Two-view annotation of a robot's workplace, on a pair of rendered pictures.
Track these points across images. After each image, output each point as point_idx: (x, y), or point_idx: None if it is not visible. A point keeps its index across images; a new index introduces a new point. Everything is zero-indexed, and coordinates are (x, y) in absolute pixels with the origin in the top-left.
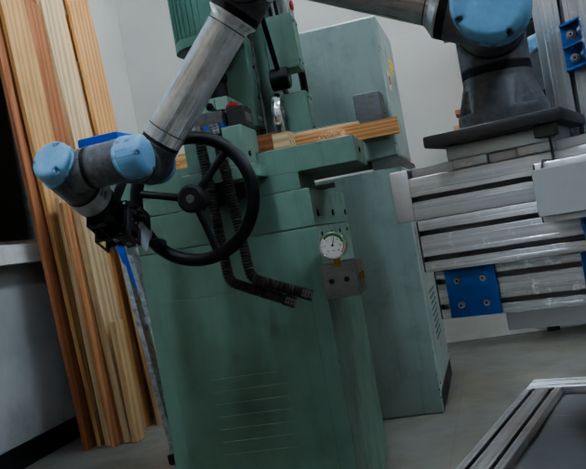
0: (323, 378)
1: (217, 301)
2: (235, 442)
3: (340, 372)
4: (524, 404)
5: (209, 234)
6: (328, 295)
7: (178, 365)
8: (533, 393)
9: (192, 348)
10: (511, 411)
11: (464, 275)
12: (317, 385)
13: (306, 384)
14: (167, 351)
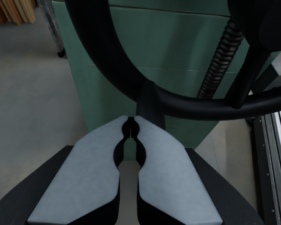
0: (205, 124)
1: (150, 74)
2: (133, 140)
3: (218, 122)
4: None
5: (248, 89)
6: None
7: (99, 107)
8: (280, 112)
9: (114, 100)
10: None
11: None
12: (199, 127)
13: (192, 125)
14: (90, 98)
